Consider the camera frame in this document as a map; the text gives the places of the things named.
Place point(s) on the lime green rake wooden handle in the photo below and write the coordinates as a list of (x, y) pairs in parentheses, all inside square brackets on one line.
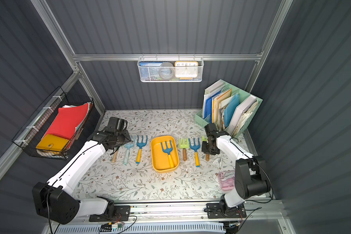
[(184, 144)]

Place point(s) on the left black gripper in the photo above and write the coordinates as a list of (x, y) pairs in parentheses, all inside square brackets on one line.
[(124, 139)]

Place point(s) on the lime green fork wooden handle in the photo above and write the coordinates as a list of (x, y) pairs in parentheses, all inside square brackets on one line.
[(205, 148)]

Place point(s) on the black wire side basket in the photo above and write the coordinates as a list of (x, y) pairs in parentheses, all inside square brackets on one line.
[(28, 137)]

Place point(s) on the blue box in basket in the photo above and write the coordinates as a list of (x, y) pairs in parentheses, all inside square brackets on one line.
[(149, 70)]

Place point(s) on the pink plastic case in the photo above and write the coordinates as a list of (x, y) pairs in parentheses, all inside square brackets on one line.
[(226, 180)]

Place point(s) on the mint green file organizer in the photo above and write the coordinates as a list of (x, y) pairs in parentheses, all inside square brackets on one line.
[(243, 115)]

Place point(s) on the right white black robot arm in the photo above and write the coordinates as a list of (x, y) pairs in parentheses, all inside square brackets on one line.
[(250, 176)]

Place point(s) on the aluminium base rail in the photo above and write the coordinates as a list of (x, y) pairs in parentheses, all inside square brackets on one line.
[(198, 210)]

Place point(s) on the grey tape roll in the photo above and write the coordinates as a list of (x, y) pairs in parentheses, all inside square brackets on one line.
[(166, 71)]

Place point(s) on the blue folder in organizer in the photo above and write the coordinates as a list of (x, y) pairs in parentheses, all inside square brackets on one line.
[(207, 105)]

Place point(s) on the yellow plastic storage box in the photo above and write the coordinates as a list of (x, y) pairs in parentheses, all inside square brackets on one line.
[(159, 158)]

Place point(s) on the yellow white clock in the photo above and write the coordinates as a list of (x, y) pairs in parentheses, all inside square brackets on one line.
[(186, 69)]

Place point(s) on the teal folder in organizer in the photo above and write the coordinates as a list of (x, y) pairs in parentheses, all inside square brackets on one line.
[(230, 109)]

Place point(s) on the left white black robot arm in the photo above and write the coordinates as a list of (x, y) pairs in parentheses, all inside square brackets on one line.
[(53, 199)]

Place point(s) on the yellow pouch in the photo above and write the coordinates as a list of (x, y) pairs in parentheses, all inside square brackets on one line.
[(52, 143)]

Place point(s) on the light blue hand fork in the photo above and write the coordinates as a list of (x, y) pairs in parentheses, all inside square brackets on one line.
[(128, 146)]

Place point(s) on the red folder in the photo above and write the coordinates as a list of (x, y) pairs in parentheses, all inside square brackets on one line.
[(68, 120)]

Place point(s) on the blue hand fork yellow handle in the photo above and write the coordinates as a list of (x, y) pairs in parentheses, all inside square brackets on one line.
[(195, 146)]

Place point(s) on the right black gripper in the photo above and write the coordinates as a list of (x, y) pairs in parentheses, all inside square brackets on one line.
[(206, 147)]

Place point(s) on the dark green rake wooden handle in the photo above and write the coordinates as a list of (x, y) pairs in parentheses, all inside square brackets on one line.
[(114, 158)]

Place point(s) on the white wire wall basket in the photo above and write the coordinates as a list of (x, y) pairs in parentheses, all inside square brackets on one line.
[(172, 60)]

